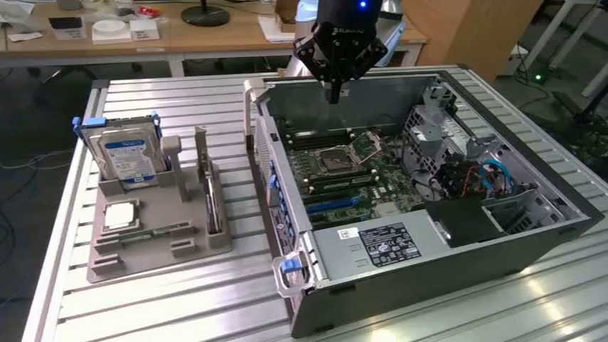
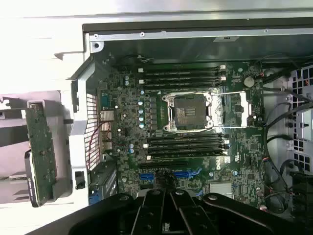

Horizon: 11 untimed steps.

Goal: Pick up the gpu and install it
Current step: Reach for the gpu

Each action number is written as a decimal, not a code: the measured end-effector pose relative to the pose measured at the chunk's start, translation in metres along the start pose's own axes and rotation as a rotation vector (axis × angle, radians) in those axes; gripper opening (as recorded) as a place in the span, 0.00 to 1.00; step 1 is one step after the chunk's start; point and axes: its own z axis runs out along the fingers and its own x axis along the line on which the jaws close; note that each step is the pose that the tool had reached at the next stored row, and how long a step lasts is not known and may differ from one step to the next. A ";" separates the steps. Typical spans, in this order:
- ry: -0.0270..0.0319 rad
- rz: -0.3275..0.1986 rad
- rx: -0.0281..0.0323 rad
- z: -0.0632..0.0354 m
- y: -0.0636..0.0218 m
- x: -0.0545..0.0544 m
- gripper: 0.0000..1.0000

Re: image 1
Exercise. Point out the open black PC case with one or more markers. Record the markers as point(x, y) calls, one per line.
point(427, 285)

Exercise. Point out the wooden desk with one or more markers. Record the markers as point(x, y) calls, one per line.
point(213, 35)

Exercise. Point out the clear plastic bag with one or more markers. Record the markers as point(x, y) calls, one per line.
point(19, 18)

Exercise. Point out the white box with black top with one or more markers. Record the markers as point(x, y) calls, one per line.
point(68, 32)

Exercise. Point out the white paper stack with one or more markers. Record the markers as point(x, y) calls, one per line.
point(272, 30)

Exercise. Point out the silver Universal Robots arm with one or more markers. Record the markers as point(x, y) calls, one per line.
point(296, 66)

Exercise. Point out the grey cup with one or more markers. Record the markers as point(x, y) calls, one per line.
point(68, 4)

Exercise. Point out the wooden cabinet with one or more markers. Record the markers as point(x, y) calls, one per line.
point(475, 35)

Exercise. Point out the white paper slip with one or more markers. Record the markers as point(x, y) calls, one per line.
point(24, 36)

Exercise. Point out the black floor stand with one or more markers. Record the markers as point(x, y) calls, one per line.
point(569, 103)

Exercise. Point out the white desk leg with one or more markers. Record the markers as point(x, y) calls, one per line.
point(545, 35)

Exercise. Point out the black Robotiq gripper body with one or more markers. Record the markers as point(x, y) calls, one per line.
point(344, 21)

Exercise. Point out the grey power supply unit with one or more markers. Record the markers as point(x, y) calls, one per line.
point(341, 256)

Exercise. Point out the white tape roll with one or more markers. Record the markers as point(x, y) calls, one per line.
point(91, 3)

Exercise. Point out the black office chair base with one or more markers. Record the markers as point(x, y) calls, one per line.
point(56, 76)

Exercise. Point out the black installed RAM stick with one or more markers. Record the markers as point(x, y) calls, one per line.
point(341, 182)

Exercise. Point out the black round lamp base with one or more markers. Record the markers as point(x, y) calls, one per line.
point(204, 16)

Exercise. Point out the hard disk in blue caddy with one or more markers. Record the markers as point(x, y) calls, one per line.
point(125, 156)

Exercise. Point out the silver CPU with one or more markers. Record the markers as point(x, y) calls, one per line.
point(119, 215)

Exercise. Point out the white round dish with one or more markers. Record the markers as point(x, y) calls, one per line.
point(109, 26)

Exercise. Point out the open socket cover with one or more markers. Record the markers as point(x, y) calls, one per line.
point(368, 146)

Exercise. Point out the red packet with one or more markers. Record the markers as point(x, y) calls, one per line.
point(148, 11)

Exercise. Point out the green RAM stick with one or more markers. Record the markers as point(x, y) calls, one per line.
point(152, 233)

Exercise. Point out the grey parts rack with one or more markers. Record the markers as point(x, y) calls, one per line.
point(156, 261)

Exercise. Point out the black device with green light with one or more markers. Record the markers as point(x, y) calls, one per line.
point(537, 76)

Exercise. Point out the blue case latch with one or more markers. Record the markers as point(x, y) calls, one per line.
point(291, 267)

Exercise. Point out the brown cardboard box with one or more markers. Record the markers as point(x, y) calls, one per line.
point(284, 10)

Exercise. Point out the metal disk bay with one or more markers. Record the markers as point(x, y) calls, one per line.
point(427, 142)

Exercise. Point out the graphics card with metal bracket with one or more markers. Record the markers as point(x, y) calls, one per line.
point(213, 203)

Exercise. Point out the white flat box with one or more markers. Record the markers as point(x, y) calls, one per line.
point(111, 40)

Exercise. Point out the green motherboard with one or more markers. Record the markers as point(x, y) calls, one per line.
point(389, 178)

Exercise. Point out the small white box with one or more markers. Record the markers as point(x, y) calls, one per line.
point(143, 32)

